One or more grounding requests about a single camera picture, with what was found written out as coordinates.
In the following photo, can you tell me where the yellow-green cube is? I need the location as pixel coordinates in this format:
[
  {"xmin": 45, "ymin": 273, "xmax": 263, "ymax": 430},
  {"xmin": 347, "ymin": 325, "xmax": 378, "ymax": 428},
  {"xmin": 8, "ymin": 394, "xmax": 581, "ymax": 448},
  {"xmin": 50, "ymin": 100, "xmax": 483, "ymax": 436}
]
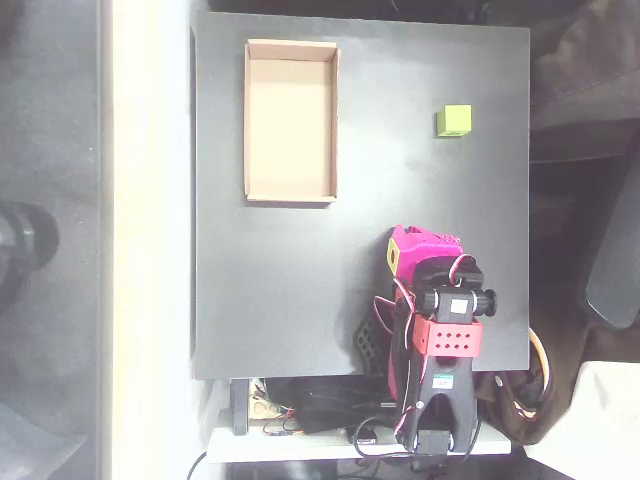
[{"xmin": 436, "ymin": 103, "xmax": 474, "ymax": 138}]

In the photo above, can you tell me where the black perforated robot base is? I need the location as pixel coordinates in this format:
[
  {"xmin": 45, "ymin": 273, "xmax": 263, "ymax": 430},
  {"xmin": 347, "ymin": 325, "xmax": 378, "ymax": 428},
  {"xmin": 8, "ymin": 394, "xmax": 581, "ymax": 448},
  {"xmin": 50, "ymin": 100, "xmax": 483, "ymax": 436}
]
[{"xmin": 352, "ymin": 307, "xmax": 394, "ymax": 377}]

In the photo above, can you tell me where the open cardboard box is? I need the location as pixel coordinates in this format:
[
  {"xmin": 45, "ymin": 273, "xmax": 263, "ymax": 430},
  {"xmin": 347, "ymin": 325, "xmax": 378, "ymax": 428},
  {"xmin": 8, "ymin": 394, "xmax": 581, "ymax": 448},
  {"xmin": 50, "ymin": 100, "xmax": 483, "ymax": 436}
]
[{"xmin": 243, "ymin": 38, "xmax": 342, "ymax": 205}]

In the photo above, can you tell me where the black power adapter bundle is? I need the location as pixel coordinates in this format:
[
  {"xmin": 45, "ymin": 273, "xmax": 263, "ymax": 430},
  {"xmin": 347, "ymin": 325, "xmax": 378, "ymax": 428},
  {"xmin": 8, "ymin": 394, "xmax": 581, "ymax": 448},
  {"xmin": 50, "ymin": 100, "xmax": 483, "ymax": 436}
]
[{"xmin": 293, "ymin": 378, "xmax": 400, "ymax": 434}]

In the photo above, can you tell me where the black office chair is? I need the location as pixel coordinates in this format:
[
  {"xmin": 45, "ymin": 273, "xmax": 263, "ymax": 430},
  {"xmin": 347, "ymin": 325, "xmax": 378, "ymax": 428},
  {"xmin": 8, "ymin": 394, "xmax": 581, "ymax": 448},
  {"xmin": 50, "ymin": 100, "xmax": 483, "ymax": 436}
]
[{"xmin": 575, "ymin": 144, "xmax": 640, "ymax": 330}]

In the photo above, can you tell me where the brown jacket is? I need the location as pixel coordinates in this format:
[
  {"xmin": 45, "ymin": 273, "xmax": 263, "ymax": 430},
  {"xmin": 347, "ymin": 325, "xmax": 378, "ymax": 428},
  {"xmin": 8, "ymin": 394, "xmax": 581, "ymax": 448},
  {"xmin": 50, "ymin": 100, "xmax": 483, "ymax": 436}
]
[{"xmin": 474, "ymin": 324, "xmax": 584, "ymax": 447}]

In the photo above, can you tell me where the white shelf board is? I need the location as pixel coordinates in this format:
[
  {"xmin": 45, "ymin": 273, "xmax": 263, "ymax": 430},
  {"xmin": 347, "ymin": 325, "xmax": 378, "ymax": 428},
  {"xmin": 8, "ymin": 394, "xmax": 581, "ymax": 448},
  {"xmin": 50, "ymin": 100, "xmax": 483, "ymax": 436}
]
[{"xmin": 206, "ymin": 423, "xmax": 512, "ymax": 464}]

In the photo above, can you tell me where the black table clamp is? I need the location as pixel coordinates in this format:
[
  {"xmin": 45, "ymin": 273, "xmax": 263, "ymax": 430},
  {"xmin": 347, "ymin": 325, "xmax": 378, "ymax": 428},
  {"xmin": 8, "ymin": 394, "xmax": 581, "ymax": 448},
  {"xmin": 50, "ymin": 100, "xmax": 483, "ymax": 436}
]
[{"xmin": 230, "ymin": 378, "xmax": 250, "ymax": 437}]

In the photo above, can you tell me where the small wired circuit board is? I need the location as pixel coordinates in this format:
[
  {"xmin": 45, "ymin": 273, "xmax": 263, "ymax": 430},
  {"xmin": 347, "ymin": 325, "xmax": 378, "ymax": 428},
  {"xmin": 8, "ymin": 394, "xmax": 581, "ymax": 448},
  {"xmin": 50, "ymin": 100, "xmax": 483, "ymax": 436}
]
[{"xmin": 248, "ymin": 378, "xmax": 297, "ymax": 422}]

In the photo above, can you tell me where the black cable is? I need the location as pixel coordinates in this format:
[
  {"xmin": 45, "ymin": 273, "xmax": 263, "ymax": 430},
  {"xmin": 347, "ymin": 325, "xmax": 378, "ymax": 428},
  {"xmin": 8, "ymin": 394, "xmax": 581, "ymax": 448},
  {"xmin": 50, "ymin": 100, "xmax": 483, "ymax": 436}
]
[{"xmin": 186, "ymin": 450, "xmax": 209, "ymax": 480}]

